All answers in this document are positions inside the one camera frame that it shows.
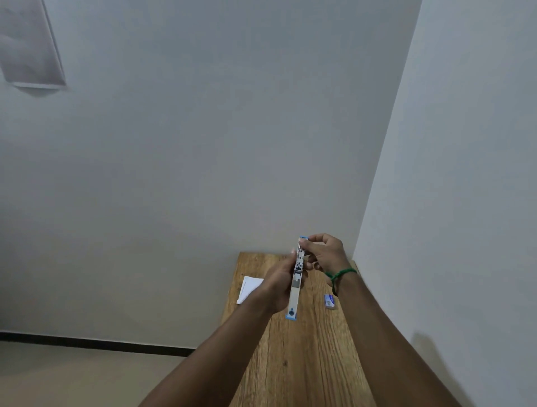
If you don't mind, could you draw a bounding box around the person's right hand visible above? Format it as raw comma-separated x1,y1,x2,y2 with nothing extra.
305,233,357,276

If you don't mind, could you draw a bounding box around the person's left hand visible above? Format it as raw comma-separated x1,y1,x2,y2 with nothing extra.
260,253,303,315

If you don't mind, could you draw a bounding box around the silver and blue stapler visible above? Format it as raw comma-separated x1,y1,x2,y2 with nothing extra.
286,236,310,322

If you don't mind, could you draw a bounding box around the person's left forearm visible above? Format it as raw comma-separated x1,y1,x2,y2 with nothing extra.
138,294,294,407

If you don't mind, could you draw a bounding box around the person's right forearm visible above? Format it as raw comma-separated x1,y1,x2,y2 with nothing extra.
333,270,463,407

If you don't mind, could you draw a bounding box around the white paper sheet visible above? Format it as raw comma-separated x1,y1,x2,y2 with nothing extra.
236,276,265,305

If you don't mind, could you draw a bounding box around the green thread bracelet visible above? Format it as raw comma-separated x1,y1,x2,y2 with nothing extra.
325,268,358,283

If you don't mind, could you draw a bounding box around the white sheet on wall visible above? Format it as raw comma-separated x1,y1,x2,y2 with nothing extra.
0,0,67,90

